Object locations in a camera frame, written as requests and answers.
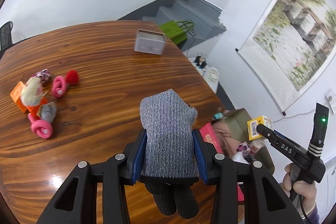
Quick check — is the yellow barcode box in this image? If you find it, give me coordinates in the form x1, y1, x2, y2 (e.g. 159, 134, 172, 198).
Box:
247, 115, 274, 141

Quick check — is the large pink foam knot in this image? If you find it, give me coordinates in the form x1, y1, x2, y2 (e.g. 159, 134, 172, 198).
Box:
27, 113, 53, 139

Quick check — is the grey black sock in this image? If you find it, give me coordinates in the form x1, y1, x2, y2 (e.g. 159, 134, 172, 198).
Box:
139, 89, 199, 219

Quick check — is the small pink foam knot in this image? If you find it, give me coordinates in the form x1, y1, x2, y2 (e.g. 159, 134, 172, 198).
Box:
52, 76, 67, 98

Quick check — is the cream fluffy plush ball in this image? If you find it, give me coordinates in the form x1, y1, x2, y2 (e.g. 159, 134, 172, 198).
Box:
21, 77, 47, 107

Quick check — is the orange rubber cube toy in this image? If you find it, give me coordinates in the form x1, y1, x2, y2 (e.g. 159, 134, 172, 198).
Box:
10, 77, 49, 114

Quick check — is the person's right hand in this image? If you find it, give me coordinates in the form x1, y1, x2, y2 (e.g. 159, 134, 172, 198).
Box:
280, 164, 317, 215

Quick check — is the pink red flat box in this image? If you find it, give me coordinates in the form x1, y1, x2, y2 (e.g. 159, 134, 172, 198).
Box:
199, 122, 244, 205

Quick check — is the grey small plush toy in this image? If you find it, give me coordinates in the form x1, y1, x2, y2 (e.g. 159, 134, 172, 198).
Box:
37, 102, 57, 124

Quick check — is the landscape scroll painting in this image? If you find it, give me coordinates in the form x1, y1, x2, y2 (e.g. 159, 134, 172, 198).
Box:
238, 0, 335, 112

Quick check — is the red pompom ball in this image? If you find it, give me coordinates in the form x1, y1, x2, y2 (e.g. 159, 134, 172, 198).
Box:
66, 70, 79, 86

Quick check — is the grey metal tin box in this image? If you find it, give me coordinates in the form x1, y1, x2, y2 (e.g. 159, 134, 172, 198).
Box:
134, 30, 166, 55

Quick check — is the black metal chair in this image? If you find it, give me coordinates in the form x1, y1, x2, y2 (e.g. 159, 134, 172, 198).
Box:
1, 21, 13, 51

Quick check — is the green shopping bag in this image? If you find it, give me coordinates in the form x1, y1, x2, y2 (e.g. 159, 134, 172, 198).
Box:
159, 19, 195, 45

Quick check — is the white wall socket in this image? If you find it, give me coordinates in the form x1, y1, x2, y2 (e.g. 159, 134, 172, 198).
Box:
325, 90, 336, 114

